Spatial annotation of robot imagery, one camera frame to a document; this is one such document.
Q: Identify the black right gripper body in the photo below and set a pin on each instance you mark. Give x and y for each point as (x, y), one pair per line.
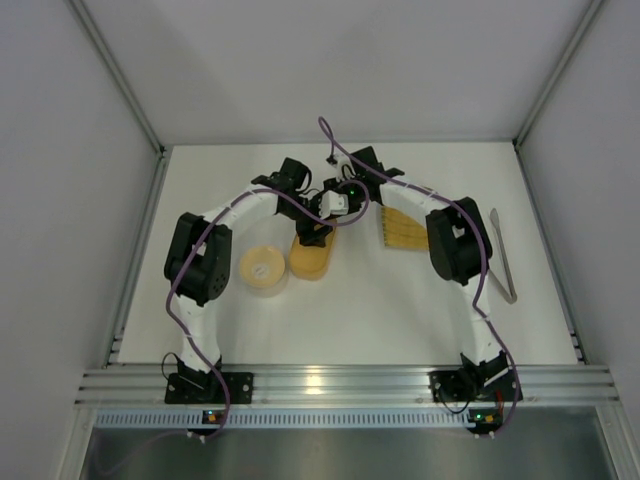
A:
(347, 189)

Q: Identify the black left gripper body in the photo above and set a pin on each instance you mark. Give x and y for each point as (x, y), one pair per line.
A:
(310, 227)

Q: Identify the tan oblong box lid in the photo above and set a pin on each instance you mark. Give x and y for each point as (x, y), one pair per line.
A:
(318, 254)

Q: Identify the round tan bowl lid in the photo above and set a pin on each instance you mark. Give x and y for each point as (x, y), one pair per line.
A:
(262, 262)

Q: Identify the metal tongs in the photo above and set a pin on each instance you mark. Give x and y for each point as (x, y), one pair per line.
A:
(507, 288)

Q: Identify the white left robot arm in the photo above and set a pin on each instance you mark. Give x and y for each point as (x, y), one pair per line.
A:
(199, 259)

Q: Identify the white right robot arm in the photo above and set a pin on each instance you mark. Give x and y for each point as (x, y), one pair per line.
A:
(459, 251)

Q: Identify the tan oblong lunch box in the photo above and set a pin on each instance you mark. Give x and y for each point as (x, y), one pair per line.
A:
(309, 270)

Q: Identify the woven bamboo tray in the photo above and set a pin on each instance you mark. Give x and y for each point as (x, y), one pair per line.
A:
(400, 231)

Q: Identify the round steel bowl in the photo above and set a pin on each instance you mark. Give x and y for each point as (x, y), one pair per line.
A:
(267, 287)

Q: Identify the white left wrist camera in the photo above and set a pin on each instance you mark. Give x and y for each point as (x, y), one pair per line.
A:
(333, 204)

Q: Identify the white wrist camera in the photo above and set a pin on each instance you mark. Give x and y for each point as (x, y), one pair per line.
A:
(333, 204)
(342, 165)

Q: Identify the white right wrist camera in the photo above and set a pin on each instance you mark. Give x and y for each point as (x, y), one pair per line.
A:
(342, 165)

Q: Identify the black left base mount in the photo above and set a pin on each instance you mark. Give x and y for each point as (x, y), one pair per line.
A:
(235, 387)

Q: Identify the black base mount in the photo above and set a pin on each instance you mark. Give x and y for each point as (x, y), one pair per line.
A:
(454, 386)
(235, 387)

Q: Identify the slotted grey cable duct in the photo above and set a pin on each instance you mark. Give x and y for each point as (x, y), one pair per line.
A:
(293, 418)

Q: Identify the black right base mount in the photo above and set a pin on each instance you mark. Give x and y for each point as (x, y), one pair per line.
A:
(454, 386)

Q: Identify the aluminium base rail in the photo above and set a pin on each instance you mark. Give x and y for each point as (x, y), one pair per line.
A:
(348, 386)

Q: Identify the right aluminium frame post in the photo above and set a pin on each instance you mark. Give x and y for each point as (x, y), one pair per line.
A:
(568, 53)

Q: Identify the aluminium frame post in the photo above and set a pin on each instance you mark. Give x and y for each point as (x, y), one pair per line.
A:
(98, 42)
(568, 53)

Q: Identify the left aluminium frame post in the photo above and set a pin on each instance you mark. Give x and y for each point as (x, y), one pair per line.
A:
(98, 42)

